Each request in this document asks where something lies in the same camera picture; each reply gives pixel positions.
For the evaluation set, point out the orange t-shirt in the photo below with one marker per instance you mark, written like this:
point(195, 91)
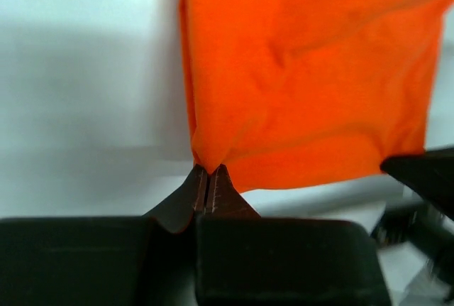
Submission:
point(297, 93)

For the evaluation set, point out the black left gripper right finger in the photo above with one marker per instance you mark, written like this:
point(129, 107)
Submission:
point(245, 259)

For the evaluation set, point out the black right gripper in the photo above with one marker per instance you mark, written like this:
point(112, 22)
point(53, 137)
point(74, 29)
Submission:
point(430, 175)

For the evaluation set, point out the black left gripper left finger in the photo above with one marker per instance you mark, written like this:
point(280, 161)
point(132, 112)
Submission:
point(116, 260)

